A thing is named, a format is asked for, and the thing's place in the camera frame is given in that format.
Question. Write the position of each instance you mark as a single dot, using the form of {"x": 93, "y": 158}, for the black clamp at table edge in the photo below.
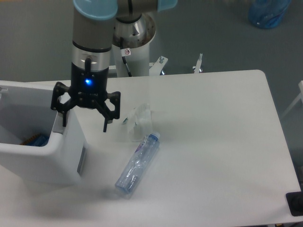
{"x": 295, "y": 203}

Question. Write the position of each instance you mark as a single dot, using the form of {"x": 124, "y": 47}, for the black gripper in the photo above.
{"x": 88, "y": 87}

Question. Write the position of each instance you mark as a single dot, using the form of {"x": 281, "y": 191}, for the crumpled white plastic wrapper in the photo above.
{"x": 138, "y": 122}

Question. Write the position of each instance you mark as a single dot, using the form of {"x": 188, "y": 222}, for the clear plastic water bottle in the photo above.
{"x": 137, "y": 164}

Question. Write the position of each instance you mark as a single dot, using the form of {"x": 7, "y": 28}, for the white chair frame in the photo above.
{"x": 298, "y": 99}

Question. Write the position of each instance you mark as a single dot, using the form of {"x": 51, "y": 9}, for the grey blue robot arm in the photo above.
{"x": 93, "y": 35}

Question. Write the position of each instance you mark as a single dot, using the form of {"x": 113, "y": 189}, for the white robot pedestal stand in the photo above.
{"x": 131, "y": 47}

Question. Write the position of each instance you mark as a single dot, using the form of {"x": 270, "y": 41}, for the blue water jug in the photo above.
{"x": 267, "y": 14}

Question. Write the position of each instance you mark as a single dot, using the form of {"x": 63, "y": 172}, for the white push-top trash can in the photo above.
{"x": 25, "y": 110}

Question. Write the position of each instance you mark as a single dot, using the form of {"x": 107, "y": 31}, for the blue trash inside can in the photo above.
{"x": 38, "y": 140}

